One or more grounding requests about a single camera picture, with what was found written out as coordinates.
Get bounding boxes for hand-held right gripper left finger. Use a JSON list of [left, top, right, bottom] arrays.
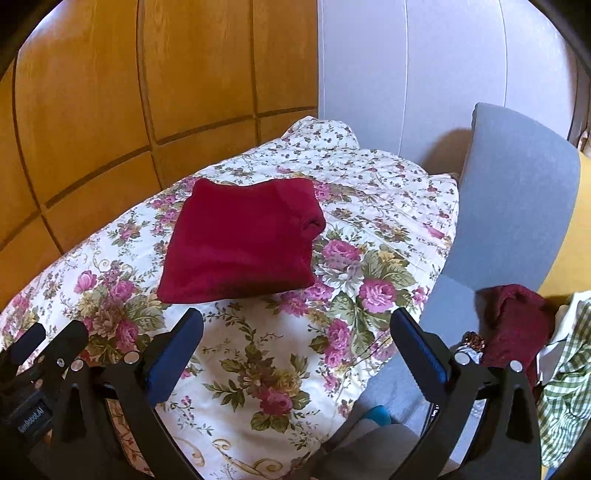
[[53, 308, 204, 480]]

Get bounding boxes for green checked shirt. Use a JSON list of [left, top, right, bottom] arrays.
[[537, 300, 591, 468]]

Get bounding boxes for maroon garment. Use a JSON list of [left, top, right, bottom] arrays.
[[157, 178, 328, 305]]

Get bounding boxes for small patterned cloth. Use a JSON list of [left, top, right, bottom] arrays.
[[455, 331, 486, 365]]

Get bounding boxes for dark red knitted garment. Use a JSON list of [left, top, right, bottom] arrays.
[[479, 285, 556, 386]]

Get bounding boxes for floral blanket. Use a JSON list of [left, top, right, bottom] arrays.
[[0, 117, 460, 480]]

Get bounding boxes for white cloth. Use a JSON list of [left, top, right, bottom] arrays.
[[547, 291, 591, 384]]

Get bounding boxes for grey upholstered chair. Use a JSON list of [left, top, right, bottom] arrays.
[[342, 102, 581, 437]]

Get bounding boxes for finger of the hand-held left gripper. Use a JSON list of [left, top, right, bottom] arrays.
[[30, 318, 89, 377], [0, 322, 47, 372]]

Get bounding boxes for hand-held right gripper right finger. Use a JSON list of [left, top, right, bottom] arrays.
[[390, 307, 542, 480]]

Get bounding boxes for teal cloth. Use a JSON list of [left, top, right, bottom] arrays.
[[364, 405, 394, 428]]

